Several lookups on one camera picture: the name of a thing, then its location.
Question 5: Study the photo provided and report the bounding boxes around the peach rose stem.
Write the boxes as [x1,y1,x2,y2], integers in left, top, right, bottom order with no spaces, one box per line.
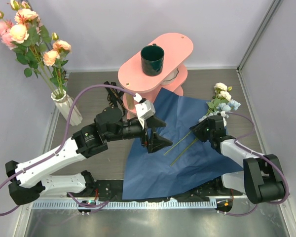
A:
[43,33,72,91]
[9,0,64,97]

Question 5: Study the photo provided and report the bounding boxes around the white ribbed ceramic vase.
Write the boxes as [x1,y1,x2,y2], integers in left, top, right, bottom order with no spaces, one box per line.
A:
[51,88,82,126]

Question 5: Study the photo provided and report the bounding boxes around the black ribbon gold lettering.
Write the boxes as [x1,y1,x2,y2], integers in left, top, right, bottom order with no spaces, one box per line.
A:
[106,87,126,117]

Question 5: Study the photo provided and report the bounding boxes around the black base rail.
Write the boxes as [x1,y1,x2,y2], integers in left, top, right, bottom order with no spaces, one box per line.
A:
[72,178,240,202]

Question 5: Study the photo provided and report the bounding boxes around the pink three-tier wooden shelf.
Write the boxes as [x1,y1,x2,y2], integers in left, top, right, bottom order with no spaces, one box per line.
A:
[117,32,194,132]

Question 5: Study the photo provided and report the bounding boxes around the white slotted cable duct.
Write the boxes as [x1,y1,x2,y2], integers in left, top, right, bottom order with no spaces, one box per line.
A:
[32,198,217,210]

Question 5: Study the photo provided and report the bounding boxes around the blue wrapping paper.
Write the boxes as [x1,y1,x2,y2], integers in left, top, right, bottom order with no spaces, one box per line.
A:
[122,89,242,200]

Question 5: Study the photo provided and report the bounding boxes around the right aluminium frame post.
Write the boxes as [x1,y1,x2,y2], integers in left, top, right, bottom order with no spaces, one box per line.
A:
[237,0,283,73]

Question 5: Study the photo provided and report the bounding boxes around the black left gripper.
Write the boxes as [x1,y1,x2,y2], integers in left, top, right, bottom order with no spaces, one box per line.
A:
[106,115,173,153]

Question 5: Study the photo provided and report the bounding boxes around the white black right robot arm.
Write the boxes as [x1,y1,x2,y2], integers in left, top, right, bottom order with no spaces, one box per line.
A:
[189,115,289,204]

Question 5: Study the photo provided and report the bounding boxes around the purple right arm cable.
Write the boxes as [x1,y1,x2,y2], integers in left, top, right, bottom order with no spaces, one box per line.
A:
[224,111,291,217]

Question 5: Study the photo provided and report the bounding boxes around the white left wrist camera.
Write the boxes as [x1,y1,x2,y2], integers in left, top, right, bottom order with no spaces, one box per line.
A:
[134,93,155,128]

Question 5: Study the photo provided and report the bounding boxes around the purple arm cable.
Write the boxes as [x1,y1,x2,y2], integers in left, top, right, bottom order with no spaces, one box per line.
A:
[0,83,141,217]
[224,111,291,217]

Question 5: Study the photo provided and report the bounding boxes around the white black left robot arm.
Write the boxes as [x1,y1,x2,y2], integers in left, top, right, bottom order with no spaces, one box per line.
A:
[5,107,172,205]

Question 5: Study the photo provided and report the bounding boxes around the dark green cup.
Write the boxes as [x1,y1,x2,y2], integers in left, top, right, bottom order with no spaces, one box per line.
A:
[140,43,164,77]

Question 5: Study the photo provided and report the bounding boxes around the artificial flower bunch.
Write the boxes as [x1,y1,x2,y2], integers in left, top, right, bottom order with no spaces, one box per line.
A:
[171,82,241,165]

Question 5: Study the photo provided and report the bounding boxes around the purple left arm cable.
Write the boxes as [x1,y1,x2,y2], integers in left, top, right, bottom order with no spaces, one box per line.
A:
[0,83,141,217]

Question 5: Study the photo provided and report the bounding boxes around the white bowl on shelf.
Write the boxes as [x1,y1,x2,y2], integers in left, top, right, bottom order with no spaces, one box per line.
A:
[161,68,179,85]

